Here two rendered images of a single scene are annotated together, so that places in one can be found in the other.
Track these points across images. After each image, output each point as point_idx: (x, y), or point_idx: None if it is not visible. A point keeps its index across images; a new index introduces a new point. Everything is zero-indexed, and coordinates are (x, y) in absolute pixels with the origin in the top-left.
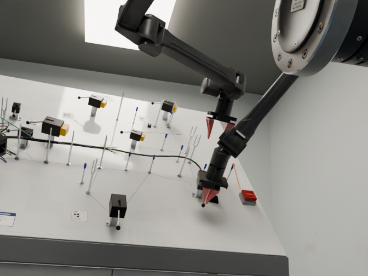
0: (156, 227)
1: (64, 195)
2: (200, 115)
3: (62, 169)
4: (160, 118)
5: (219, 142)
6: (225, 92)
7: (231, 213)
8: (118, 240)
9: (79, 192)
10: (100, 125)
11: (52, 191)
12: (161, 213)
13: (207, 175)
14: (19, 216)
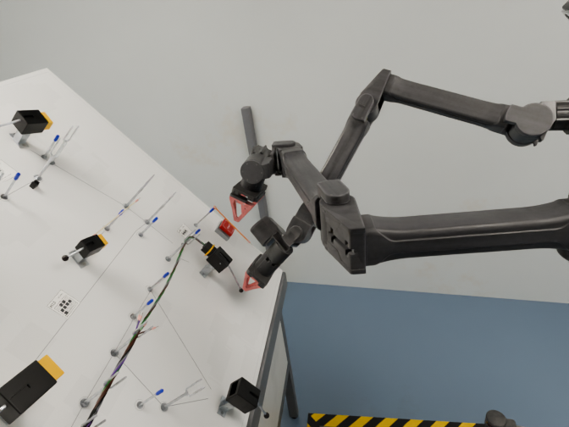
0: (236, 357)
1: None
2: (38, 86)
3: (95, 422)
4: (14, 145)
5: (291, 245)
6: (281, 174)
7: (234, 263)
8: (245, 414)
9: (158, 421)
10: None
11: None
12: (220, 335)
13: (267, 274)
14: None
